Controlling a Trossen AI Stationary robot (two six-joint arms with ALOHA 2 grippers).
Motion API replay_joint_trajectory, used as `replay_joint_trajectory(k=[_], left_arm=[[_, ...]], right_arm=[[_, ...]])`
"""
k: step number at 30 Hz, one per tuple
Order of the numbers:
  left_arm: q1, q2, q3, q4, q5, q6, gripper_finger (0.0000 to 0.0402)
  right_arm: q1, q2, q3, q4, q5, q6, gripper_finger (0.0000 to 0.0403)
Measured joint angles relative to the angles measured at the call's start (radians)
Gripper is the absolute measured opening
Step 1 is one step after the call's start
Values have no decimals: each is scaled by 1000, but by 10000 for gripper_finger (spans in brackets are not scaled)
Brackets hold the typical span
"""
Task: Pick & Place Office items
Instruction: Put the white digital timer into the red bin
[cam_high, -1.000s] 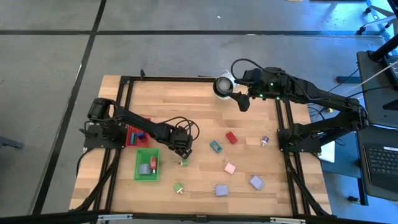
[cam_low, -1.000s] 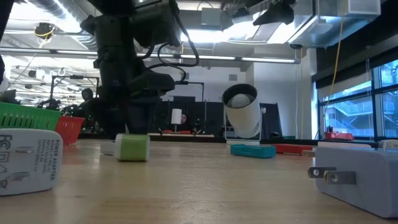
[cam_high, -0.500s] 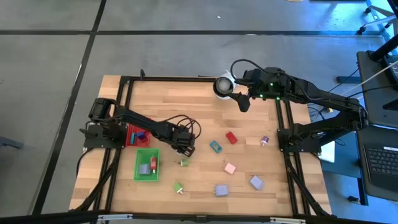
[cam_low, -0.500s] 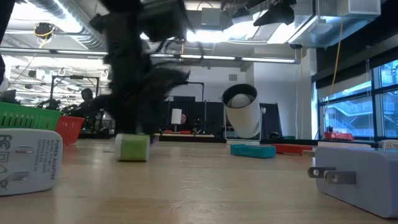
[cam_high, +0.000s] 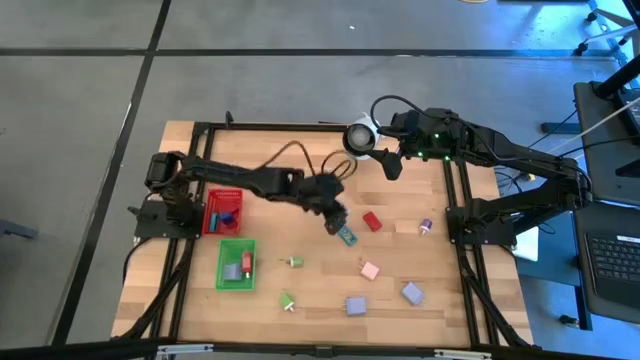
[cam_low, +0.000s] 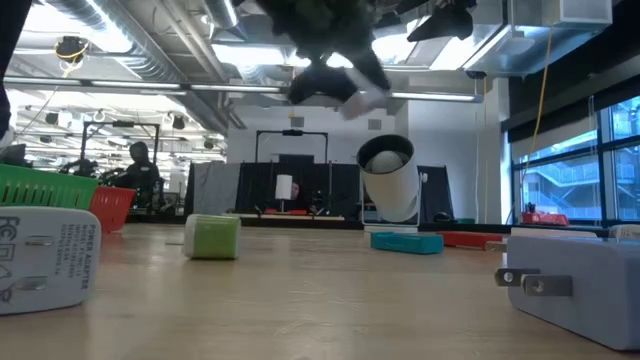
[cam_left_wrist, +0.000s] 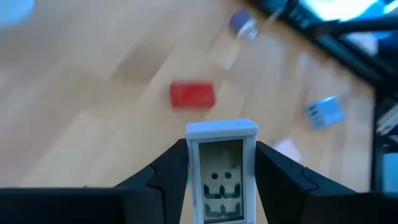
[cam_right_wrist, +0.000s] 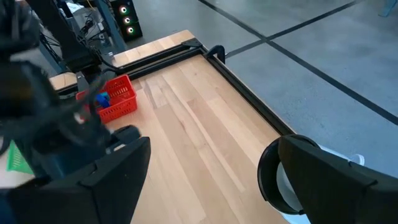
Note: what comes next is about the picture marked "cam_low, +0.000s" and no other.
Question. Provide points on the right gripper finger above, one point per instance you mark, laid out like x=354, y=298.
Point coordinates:
x=440, y=22

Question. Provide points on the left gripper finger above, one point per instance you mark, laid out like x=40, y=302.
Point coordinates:
x=372, y=72

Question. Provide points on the white pencil sharpener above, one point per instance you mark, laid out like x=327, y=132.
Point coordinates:
x=360, y=105

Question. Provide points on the teal pencil sharpener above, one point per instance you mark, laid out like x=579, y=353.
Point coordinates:
x=406, y=243

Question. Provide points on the green white power adapter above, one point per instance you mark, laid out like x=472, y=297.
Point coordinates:
x=215, y=237
x=50, y=260

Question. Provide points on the red pencil sharpener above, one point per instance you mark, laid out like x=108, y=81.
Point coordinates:
x=472, y=239

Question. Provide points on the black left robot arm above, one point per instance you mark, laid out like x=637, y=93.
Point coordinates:
x=320, y=25

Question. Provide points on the long linear ceiling light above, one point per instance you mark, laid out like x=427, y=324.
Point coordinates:
x=435, y=96

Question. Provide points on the black curtain partition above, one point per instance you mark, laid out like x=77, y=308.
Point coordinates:
x=340, y=190

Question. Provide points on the white cylinder lamp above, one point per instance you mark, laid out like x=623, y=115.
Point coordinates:
x=283, y=186

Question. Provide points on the person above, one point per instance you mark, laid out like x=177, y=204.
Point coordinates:
x=297, y=192
x=142, y=175
x=7, y=60

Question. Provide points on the white cylindrical spot lamp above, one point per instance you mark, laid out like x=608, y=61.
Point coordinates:
x=395, y=195

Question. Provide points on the gray cloth cover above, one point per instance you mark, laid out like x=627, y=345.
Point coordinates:
x=215, y=185

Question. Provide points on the red plastic basket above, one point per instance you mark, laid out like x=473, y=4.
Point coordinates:
x=112, y=207

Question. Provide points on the large window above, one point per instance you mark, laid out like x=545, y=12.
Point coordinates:
x=620, y=190

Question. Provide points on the green plastic basket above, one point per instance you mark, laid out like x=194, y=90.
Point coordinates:
x=45, y=189

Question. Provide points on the black robot rig frame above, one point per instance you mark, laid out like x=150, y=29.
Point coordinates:
x=122, y=123
x=292, y=132

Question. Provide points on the silver air duct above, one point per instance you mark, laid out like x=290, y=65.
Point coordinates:
x=500, y=45

